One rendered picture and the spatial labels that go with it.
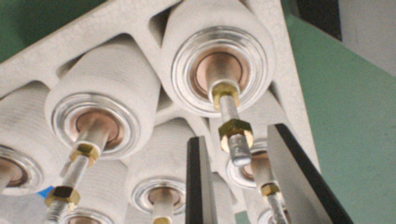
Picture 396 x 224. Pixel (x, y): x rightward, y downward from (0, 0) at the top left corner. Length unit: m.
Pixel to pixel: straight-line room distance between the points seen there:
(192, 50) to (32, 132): 0.18
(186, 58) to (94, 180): 0.22
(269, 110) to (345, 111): 0.38
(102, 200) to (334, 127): 0.53
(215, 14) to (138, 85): 0.09
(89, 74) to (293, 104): 0.23
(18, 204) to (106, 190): 0.28
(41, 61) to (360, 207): 0.95
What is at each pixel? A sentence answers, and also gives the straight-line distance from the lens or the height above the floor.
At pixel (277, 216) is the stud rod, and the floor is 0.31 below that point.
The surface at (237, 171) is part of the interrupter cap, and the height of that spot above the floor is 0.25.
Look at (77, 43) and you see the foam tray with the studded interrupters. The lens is 0.27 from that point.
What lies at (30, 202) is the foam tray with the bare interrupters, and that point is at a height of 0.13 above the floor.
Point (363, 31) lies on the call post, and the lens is 0.28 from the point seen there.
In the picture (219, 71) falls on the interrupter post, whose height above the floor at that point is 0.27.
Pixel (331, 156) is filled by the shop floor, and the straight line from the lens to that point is 0.72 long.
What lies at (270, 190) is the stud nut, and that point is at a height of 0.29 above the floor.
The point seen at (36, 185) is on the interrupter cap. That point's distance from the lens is 0.31.
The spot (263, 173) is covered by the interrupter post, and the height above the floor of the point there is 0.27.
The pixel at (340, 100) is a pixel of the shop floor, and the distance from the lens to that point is 0.60.
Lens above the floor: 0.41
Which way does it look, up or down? 55 degrees down
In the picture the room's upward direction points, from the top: 175 degrees clockwise
